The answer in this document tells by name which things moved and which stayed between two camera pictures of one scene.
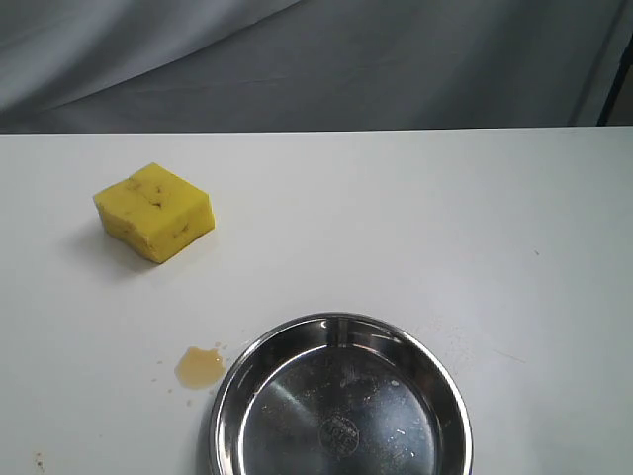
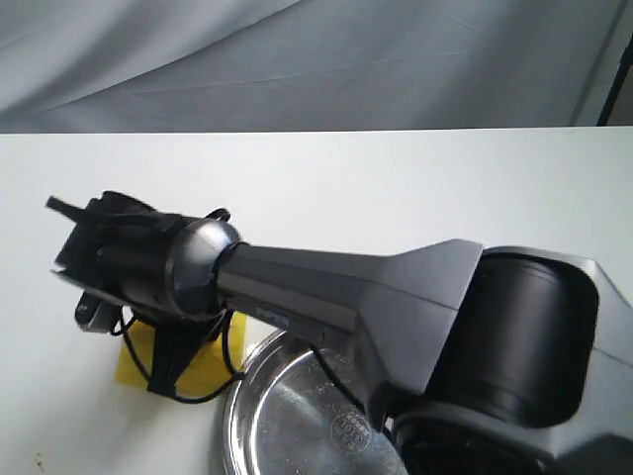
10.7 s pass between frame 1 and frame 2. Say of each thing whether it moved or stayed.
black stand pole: stayed
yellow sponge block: moved
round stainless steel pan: stayed
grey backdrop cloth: stayed
